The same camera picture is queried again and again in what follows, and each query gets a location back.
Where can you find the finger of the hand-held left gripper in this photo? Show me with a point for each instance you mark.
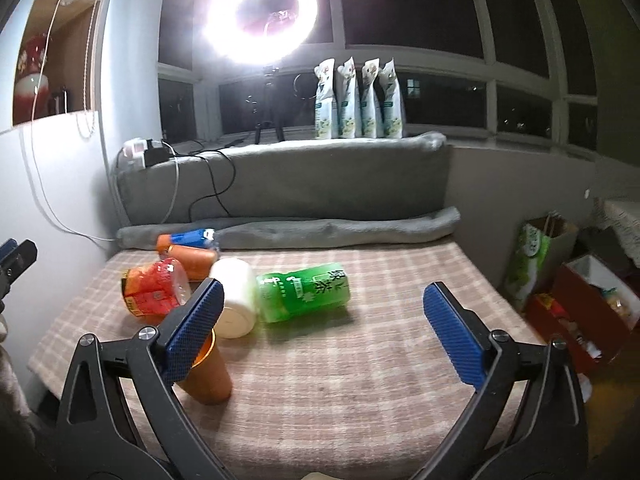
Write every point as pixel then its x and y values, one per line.
pixel 22 260

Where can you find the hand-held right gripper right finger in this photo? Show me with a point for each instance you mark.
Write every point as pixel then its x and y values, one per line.
pixel 452 332

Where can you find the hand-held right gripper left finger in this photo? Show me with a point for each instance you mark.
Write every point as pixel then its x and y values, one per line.
pixel 192 332

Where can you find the orange plastic cup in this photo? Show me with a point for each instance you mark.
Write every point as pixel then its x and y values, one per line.
pixel 210 380
pixel 192 261

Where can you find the red wrapped cup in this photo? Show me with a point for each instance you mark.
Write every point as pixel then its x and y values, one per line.
pixel 152 290

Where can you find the white cup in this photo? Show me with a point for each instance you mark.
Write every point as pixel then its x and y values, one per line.
pixel 235 285

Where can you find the green plastic bag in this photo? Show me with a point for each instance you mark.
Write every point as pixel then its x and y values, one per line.
pixel 525 265

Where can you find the plaid blanket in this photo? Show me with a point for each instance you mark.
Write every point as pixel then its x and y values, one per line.
pixel 350 385

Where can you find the red box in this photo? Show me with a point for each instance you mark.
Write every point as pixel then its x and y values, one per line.
pixel 575 300

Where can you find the white power strip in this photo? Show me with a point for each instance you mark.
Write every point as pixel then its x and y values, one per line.
pixel 134 152

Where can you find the black charger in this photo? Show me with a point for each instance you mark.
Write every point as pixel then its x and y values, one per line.
pixel 157 156

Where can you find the red vase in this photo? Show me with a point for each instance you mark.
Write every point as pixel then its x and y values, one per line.
pixel 31 80

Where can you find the grey cushion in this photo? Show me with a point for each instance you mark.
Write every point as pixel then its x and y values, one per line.
pixel 325 180

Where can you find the white lace cloth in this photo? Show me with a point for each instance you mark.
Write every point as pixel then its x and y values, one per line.
pixel 622 225

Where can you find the wooden shelf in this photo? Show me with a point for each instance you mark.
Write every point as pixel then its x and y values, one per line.
pixel 75 60

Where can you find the white green standing pouch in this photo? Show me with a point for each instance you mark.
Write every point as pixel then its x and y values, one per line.
pixel 392 105
pixel 348 105
pixel 324 105
pixel 371 105

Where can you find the black tripod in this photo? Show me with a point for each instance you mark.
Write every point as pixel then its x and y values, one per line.
pixel 270 92

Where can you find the white window frame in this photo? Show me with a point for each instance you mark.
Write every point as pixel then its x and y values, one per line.
pixel 450 67

